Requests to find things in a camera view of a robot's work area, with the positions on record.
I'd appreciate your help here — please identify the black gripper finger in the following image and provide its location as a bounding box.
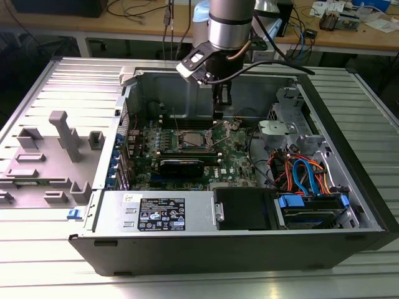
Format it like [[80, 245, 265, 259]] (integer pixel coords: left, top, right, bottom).
[[213, 82, 233, 121]]

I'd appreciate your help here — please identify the black RAM slot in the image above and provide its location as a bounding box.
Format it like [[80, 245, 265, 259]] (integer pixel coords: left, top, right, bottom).
[[159, 120, 218, 129], [159, 113, 216, 122]]

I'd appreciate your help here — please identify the CPU socket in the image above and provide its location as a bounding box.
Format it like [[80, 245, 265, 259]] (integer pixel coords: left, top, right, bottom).
[[177, 129, 216, 152]]

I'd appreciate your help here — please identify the black drive bay cover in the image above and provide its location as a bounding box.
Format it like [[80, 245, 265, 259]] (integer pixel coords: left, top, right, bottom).
[[213, 187, 280, 231]]

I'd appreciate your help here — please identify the white printed label sheet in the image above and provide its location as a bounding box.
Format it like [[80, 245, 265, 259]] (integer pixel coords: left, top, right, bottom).
[[274, 43, 288, 65]]

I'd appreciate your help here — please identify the installed RAM stick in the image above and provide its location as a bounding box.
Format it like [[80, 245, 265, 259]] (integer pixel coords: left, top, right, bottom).
[[151, 155, 223, 166]]

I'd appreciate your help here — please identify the green motherboard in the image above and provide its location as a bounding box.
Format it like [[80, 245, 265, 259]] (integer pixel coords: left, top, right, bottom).
[[127, 116, 259, 191]]

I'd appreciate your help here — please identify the black upright box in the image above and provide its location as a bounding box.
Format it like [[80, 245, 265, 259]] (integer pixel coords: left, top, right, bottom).
[[276, 0, 294, 38]]

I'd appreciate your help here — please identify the black graphics card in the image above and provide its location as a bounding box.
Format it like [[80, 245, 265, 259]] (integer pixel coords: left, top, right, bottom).
[[158, 158, 205, 178]]

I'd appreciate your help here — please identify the silver metal drive cage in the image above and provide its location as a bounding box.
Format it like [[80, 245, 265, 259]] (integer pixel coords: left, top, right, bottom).
[[257, 86, 331, 156]]

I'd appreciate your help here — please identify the copper coil transformer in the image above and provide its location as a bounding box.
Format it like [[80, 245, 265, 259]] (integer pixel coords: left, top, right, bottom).
[[319, 9, 339, 31]]

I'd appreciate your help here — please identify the white printed card box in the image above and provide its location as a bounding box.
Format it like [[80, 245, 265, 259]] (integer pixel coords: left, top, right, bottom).
[[311, 0, 344, 15]]

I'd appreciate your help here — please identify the silver power supply unit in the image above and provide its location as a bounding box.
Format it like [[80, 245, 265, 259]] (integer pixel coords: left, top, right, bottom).
[[93, 189, 219, 233]]

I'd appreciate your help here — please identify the wooden desk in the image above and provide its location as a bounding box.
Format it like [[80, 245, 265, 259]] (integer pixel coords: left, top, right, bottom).
[[0, 0, 399, 57]]

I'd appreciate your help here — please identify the blue expansion card retainer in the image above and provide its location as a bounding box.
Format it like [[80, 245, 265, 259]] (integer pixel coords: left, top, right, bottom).
[[105, 133, 123, 191]]

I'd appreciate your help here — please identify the black printed rating label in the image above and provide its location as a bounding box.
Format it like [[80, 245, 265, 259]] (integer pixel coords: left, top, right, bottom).
[[138, 197, 186, 232]]

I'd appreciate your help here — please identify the grey electronic device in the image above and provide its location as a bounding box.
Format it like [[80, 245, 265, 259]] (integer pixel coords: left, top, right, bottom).
[[338, 12, 362, 32]]

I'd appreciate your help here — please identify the hard disk in blue carrier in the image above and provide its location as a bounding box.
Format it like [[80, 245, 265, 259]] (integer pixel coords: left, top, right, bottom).
[[273, 192, 350, 230]]

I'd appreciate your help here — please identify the clear plastic bag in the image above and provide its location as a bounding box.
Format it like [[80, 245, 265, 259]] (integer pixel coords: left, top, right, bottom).
[[355, 0, 390, 13]]

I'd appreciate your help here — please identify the black open PC case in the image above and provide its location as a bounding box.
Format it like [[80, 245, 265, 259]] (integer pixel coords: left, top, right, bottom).
[[67, 64, 399, 277]]

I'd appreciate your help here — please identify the white paper sheet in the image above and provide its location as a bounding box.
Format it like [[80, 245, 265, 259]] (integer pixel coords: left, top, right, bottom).
[[364, 17, 399, 34]]

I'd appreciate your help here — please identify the black monitor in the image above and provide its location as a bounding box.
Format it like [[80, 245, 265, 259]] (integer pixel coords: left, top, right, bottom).
[[12, 0, 108, 18]]

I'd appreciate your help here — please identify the grey parts rack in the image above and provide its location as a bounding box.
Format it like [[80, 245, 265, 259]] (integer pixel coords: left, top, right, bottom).
[[0, 110, 105, 209]]

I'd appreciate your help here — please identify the copper coloured curved cable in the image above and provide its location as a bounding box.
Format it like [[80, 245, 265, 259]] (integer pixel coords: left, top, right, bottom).
[[226, 42, 252, 62]]

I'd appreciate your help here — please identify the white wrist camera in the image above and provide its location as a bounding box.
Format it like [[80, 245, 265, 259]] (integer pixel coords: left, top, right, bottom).
[[175, 43, 216, 85]]

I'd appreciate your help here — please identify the thin black wire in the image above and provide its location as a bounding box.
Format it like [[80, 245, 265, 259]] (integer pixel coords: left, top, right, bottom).
[[248, 129, 278, 189]]

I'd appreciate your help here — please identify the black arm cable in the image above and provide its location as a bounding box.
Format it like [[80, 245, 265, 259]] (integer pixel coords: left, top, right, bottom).
[[205, 12, 316, 87]]

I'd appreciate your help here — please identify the dangling USB cable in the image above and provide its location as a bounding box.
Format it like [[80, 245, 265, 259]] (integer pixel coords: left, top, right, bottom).
[[162, 0, 175, 60]]

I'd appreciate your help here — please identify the red orange wire bundle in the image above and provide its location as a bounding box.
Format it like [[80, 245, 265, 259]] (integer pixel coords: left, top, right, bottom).
[[268, 149, 296, 191]]

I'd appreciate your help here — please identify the blue hanging cable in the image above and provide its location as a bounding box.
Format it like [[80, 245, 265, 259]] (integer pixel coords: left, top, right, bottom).
[[292, 23, 308, 60]]

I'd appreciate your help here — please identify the thin red wire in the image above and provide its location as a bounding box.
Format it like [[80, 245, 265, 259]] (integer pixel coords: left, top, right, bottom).
[[123, 112, 138, 133]]

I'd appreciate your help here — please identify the silver metal bracket handle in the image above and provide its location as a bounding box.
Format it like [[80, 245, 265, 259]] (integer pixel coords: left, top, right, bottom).
[[213, 201, 225, 222]]

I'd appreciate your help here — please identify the blue flat wire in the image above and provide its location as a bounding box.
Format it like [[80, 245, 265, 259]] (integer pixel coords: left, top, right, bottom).
[[292, 158, 322, 197]]

